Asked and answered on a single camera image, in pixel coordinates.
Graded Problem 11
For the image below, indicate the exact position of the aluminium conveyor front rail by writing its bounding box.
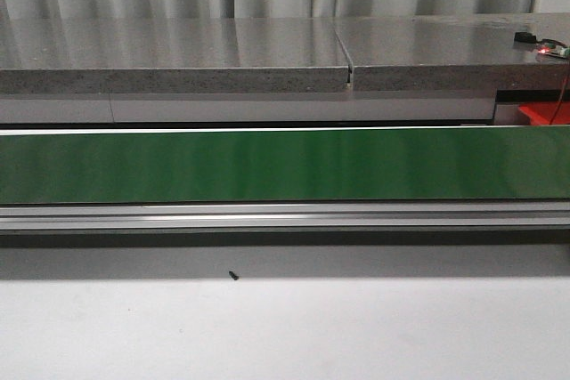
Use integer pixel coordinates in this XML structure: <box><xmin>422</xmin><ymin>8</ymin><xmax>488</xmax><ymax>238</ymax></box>
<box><xmin>1</xmin><ymin>201</ymin><xmax>569</xmax><ymax>232</ymax></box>

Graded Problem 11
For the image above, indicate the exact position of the grey stone slab right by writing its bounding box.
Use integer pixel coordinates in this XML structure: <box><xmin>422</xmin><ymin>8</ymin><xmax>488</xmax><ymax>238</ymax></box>
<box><xmin>334</xmin><ymin>13</ymin><xmax>569</xmax><ymax>91</ymax></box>

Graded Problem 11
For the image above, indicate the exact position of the thin red wire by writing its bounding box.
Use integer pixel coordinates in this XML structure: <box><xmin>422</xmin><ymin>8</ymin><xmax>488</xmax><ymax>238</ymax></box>
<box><xmin>550</xmin><ymin>72</ymin><xmax>570</xmax><ymax>125</ymax></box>

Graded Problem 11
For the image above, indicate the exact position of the grey stone slab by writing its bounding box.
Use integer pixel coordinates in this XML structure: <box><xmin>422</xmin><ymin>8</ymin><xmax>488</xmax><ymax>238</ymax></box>
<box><xmin>334</xmin><ymin>13</ymin><xmax>569</xmax><ymax>91</ymax></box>
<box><xmin>1</xmin><ymin>18</ymin><xmax>350</xmax><ymax>94</ymax></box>

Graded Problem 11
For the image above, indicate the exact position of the grey stone slab left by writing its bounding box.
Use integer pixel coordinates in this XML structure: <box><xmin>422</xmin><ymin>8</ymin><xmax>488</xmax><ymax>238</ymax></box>
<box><xmin>1</xmin><ymin>18</ymin><xmax>350</xmax><ymax>94</ymax></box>

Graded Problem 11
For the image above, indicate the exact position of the red plastic bin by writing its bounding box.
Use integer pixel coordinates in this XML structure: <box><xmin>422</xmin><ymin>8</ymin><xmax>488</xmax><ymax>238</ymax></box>
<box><xmin>518</xmin><ymin>101</ymin><xmax>570</xmax><ymax>125</ymax></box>

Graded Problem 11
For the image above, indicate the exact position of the green circuit board red LED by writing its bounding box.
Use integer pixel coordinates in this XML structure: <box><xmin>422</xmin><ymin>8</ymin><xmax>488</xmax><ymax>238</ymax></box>
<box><xmin>537</xmin><ymin>43</ymin><xmax>569</xmax><ymax>60</ymax></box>

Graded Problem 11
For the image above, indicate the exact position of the black sensor module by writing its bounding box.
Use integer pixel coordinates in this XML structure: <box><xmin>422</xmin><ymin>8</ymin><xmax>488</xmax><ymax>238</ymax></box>
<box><xmin>514</xmin><ymin>31</ymin><xmax>538</xmax><ymax>44</ymax></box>

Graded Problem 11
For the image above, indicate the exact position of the green conveyor belt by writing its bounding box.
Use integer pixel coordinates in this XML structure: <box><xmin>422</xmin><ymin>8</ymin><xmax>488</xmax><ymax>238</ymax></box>
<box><xmin>1</xmin><ymin>126</ymin><xmax>569</xmax><ymax>205</ymax></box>

